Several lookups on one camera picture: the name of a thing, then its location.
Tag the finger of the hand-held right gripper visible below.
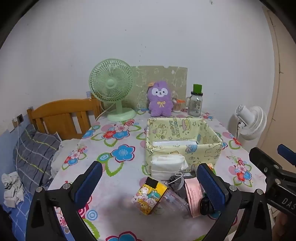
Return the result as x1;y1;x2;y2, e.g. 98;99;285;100
249;147;287;184
277;144;296;167

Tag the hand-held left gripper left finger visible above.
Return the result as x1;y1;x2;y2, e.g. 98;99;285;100
26;161;103;241

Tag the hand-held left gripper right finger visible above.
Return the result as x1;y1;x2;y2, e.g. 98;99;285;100
196;163;273;241

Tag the pink packet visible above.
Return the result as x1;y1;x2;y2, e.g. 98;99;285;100
185;178;205;218

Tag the yellow printed storage box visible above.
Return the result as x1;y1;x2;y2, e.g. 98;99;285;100
145;116;223;168

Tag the grey sock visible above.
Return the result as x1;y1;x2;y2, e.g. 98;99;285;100
168;175;185;197

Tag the clear plastic container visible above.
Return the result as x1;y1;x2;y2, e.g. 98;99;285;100
159;189;192;218

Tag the white towel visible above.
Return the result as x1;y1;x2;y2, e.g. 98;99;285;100
150;155;189;180

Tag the cartoon printed packet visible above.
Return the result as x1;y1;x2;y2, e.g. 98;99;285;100
133;176;168;215

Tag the floral tablecloth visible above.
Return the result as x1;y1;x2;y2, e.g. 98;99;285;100
46;108;269;241

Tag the white standing fan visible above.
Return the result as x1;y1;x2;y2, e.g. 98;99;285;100
228;105;267;149

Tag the white bedding cloth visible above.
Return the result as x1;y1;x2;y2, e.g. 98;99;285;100
50;138;81;179

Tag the beige wooden door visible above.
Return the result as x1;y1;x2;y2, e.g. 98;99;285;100
264;7;296;163

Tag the grey plaid pillow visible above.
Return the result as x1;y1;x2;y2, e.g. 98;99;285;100
13;123;62;194

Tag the white crumpled cloth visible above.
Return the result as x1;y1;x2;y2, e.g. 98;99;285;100
1;171;25;208

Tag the wooden bed headboard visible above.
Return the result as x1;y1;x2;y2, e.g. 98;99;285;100
26;97;103;141

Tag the blue checked bed sheet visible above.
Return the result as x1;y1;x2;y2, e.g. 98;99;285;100
0;190;70;241

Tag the glass jar with green lid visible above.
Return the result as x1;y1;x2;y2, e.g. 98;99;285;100
186;84;204;117

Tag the cotton swab container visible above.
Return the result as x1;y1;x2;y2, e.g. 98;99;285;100
172;98;186;113

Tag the purple plush toy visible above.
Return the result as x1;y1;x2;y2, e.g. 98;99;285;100
147;80;174;117

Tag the green desk fan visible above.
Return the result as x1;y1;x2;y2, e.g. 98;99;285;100
89;59;137;122

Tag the green printed board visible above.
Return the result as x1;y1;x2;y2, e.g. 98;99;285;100
129;65;188;110

